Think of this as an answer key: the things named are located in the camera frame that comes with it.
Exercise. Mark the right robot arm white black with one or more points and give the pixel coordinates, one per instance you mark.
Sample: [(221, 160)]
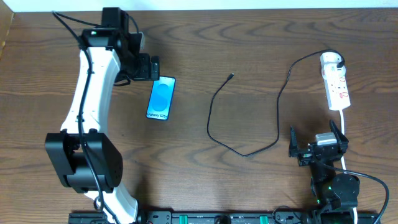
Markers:
[(337, 194)]

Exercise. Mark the white USB charger plug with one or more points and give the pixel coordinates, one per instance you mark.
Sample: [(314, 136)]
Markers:
[(331, 61)]

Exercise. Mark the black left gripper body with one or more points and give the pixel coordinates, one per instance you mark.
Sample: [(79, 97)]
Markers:
[(155, 68)]

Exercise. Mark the blue screen Galaxy smartphone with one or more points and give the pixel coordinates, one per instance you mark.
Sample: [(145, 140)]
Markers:
[(161, 98)]

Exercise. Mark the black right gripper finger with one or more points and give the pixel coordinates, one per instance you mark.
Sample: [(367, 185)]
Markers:
[(340, 137), (293, 145)]

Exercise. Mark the white power strip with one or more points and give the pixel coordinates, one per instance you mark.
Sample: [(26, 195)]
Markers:
[(336, 87)]

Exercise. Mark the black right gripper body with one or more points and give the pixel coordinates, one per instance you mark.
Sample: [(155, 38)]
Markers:
[(316, 150)]

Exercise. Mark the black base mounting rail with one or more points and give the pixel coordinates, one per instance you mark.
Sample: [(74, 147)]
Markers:
[(166, 217)]

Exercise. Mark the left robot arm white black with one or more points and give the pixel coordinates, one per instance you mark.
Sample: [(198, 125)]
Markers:
[(83, 156)]

